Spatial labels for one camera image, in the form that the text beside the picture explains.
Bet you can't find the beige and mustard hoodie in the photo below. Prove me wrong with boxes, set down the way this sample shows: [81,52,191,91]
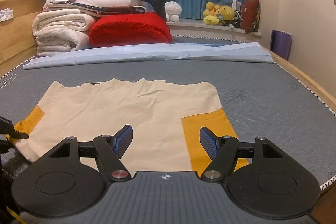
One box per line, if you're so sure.
[12,79,236,173]

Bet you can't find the wooden bed headboard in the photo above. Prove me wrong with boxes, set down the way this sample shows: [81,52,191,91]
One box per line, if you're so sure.
[0,0,46,76]

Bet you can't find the light blue folded sheet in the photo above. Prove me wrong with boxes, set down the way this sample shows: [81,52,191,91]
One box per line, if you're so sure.
[23,42,273,70]

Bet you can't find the cream folded blanket stack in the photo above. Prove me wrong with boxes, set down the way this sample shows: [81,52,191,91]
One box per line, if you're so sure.
[32,9,96,57]

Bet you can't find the tissue pack on headboard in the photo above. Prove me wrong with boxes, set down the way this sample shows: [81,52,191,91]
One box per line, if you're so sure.
[0,8,14,22]

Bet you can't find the red folded blanket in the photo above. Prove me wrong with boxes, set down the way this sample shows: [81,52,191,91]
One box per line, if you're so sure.
[88,12,173,48]

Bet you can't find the purple mat roll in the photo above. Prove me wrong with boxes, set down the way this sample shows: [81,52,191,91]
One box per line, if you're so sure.
[270,30,292,60]

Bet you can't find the yellow plush toys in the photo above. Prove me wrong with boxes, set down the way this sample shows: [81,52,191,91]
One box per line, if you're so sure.
[203,2,238,28]

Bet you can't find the dark red plush cushion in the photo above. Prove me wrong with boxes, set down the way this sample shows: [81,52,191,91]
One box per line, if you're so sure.
[240,0,260,34]

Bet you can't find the white folded duvet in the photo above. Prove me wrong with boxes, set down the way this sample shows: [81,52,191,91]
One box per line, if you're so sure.
[43,0,147,18]

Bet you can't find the white plush toy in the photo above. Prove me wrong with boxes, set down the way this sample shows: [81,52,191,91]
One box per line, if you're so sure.
[165,1,182,22]

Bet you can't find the white charging cable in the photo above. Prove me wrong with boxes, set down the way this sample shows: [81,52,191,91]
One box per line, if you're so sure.
[0,73,17,89]

